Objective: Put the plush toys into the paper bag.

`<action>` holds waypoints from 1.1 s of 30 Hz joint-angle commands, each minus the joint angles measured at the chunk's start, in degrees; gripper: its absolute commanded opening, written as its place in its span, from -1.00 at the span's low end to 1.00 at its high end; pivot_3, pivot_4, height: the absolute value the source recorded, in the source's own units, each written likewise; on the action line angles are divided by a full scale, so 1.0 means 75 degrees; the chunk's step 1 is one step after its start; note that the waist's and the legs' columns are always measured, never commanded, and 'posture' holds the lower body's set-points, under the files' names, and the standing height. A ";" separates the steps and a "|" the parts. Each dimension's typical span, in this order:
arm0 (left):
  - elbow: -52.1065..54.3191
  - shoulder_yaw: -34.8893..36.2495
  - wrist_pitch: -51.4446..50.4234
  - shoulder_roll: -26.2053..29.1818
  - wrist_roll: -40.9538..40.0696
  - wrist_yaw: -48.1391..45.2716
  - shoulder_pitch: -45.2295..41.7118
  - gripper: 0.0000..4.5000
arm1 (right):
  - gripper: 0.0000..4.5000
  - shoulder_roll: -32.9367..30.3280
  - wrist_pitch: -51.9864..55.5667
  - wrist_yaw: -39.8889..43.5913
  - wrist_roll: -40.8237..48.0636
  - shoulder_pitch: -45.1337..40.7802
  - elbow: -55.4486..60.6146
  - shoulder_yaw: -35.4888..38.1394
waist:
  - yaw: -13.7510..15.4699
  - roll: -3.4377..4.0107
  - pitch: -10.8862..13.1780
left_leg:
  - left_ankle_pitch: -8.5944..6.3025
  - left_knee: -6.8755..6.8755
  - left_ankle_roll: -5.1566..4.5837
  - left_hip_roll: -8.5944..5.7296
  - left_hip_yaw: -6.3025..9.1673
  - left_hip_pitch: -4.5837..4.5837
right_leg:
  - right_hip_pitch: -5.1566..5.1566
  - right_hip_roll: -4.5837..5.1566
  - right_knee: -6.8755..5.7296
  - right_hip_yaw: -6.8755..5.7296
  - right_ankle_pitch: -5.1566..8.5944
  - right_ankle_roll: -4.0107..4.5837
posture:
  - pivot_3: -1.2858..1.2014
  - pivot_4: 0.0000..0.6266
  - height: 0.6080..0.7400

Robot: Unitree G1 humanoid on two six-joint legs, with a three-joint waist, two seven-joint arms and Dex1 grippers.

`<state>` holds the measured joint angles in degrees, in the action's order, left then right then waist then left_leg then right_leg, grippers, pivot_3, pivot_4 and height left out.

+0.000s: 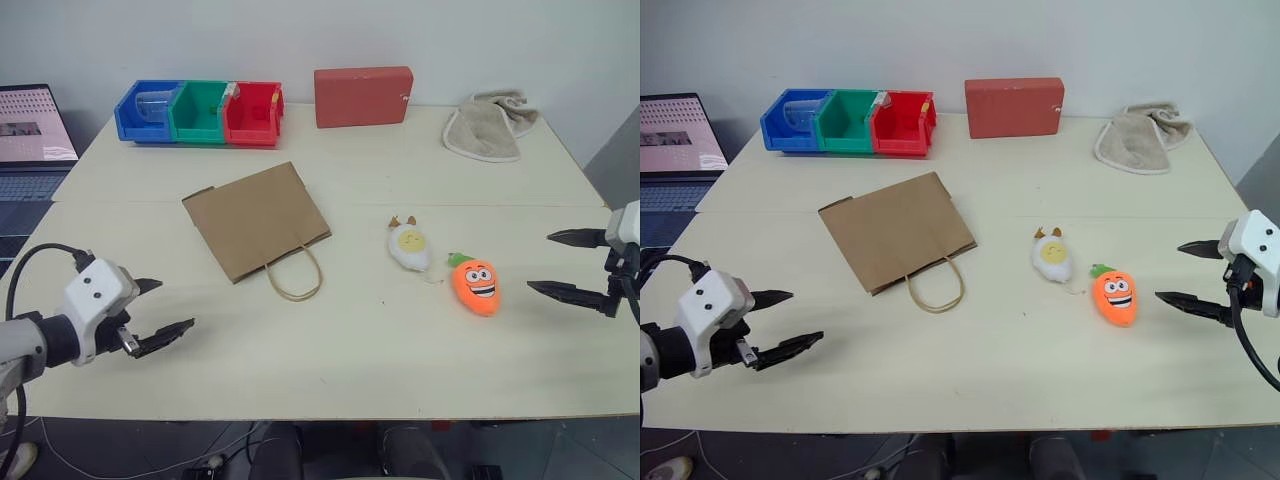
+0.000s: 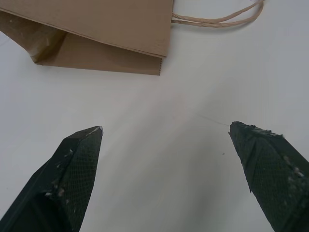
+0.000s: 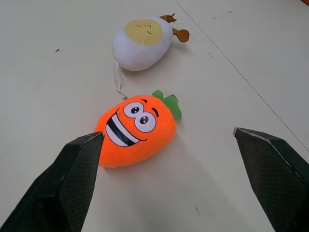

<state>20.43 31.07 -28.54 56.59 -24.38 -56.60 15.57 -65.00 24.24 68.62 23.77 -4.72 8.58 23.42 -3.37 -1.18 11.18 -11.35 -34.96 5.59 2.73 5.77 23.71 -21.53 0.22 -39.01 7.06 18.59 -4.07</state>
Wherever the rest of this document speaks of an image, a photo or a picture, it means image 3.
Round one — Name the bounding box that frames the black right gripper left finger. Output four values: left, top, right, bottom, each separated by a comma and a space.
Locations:
0, 131, 105, 232

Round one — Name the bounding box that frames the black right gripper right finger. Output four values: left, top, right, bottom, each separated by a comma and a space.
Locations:
233, 127, 309, 232

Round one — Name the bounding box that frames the white egg plush toy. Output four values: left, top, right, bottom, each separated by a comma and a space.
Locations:
111, 13, 190, 100

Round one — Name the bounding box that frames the orange carrot plush toy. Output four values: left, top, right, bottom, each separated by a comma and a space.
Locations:
94, 89, 183, 169

